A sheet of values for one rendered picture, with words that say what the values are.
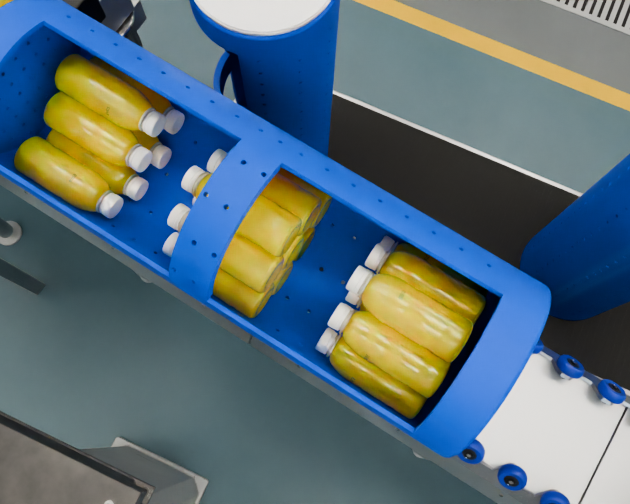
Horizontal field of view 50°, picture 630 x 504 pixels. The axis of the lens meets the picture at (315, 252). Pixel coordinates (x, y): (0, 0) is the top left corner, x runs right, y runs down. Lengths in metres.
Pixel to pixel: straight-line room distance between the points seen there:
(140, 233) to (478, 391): 0.60
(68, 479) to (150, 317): 1.18
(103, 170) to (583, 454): 0.91
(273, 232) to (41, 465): 0.45
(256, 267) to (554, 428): 0.57
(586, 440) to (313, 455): 1.03
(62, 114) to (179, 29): 1.39
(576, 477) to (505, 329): 0.41
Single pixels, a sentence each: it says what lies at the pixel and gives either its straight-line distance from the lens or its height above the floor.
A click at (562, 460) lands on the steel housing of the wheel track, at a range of 1.22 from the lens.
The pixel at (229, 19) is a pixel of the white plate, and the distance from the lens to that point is 1.26.
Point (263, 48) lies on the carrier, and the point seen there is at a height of 0.99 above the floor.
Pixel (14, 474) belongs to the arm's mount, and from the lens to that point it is 1.06.
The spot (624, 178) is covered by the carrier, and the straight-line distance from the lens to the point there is 1.48.
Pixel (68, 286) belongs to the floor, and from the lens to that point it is 2.25.
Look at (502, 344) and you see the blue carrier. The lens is 0.88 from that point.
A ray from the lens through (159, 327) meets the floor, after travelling 2.15.
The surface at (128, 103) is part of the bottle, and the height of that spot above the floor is 1.13.
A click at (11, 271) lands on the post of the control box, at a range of 2.06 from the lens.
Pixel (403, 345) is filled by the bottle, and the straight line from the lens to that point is 0.97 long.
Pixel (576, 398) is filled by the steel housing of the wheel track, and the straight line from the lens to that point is 1.24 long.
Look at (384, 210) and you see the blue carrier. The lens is 0.92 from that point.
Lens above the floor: 2.08
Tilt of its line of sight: 75 degrees down
